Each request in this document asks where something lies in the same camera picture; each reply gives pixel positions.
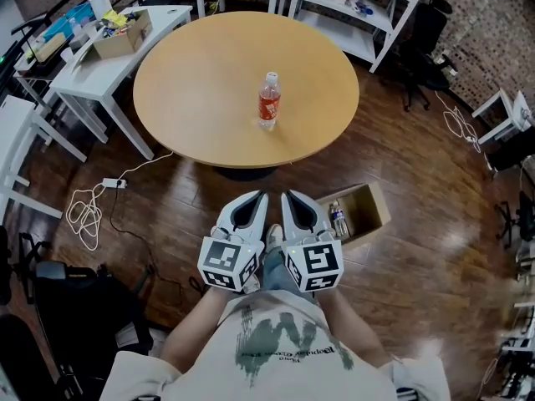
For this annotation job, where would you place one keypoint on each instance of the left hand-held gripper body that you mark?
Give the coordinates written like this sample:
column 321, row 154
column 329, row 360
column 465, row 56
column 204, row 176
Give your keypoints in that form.
column 223, row 261

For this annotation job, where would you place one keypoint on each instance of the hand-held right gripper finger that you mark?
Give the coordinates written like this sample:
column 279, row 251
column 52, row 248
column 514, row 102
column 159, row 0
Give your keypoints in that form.
column 289, row 224
column 319, row 217

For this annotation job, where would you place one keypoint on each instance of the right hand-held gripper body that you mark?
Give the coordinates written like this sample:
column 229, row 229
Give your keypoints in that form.
column 319, row 263

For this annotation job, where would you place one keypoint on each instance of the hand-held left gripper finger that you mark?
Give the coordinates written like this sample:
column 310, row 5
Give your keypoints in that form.
column 259, row 224
column 227, row 217

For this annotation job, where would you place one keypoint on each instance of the clear water bottle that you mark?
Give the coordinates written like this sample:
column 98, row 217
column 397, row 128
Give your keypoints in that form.
column 339, row 219

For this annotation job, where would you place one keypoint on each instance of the brown cardboard box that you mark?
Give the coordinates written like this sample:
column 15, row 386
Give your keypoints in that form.
column 368, row 207

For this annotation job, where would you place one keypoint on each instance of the red-label drink bottle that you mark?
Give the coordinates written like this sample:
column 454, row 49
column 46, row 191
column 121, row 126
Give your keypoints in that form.
column 269, row 98

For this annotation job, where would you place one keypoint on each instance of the person's left forearm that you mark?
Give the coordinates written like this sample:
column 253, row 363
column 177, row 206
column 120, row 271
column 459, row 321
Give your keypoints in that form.
column 192, row 328

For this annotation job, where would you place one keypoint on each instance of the person's right forearm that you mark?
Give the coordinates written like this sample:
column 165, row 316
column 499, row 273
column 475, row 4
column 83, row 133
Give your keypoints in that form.
column 355, row 332

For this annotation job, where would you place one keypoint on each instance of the open cardboard box of clutter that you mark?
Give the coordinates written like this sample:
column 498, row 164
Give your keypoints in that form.
column 121, row 44

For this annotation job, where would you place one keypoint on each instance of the blue flat box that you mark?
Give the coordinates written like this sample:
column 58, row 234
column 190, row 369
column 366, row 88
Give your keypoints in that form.
column 71, row 19

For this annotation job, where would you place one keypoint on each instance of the person's white sneaker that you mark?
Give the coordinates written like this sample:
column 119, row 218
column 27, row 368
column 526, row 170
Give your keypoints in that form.
column 273, row 236
column 252, row 284

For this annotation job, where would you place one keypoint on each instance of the person's blue jeans leg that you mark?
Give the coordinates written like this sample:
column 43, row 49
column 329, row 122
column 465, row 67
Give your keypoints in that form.
column 280, row 274

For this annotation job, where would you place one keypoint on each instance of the person's cream printed t-shirt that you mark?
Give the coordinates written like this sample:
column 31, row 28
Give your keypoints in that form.
column 284, row 374

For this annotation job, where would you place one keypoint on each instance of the white power strip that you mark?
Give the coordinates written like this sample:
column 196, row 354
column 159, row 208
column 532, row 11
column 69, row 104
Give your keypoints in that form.
column 113, row 183

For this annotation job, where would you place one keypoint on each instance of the round wooden table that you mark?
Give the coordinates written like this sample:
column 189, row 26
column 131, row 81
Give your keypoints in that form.
column 200, row 90

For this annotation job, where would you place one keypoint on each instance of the white rectangular desk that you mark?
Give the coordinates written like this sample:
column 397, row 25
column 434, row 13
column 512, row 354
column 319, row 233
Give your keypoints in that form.
column 108, row 77

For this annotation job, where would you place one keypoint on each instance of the white metal shelf rack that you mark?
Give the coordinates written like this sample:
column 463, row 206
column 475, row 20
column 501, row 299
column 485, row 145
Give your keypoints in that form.
column 338, row 29

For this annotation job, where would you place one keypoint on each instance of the black office chair with headrest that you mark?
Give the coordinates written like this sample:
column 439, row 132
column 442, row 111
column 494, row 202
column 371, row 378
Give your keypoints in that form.
column 426, row 57

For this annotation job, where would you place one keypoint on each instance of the small white side table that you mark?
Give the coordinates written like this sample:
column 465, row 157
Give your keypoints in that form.
column 499, row 107

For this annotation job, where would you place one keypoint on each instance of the yellow packet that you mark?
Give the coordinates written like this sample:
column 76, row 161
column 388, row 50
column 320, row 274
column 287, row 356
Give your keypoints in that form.
column 113, row 18

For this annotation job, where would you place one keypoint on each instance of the white paper roll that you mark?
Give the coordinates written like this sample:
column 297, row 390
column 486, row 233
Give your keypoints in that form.
column 100, row 4

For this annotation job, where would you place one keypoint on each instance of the white frame desk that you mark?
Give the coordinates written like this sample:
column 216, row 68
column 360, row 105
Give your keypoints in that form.
column 14, row 128

